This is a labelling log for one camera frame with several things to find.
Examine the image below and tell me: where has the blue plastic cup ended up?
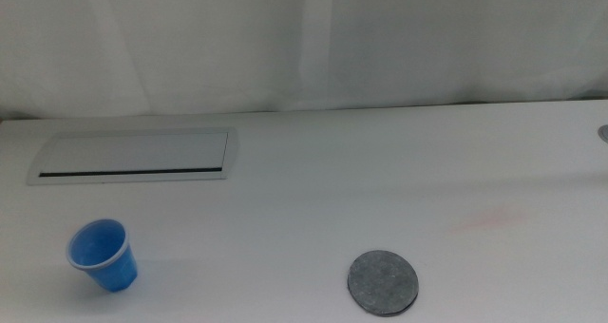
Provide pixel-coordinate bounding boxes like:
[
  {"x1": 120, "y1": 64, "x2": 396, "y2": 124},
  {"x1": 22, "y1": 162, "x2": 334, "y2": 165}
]
[{"x1": 65, "y1": 218, "x2": 139, "y2": 294}]

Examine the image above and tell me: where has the round grey cup mat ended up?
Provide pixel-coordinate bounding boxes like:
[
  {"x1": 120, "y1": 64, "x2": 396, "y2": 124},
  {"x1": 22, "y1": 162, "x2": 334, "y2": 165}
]
[{"x1": 347, "y1": 249, "x2": 420, "y2": 317}]

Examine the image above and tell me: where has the white curtain backdrop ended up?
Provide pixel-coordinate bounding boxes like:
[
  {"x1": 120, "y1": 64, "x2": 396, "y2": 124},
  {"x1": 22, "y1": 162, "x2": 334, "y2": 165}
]
[{"x1": 0, "y1": 0, "x2": 608, "y2": 121}]

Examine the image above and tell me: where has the silver table cable hatch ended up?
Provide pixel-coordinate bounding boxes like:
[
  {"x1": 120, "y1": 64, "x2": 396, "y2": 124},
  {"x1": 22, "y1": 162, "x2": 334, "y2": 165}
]
[{"x1": 26, "y1": 126, "x2": 240, "y2": 186}]

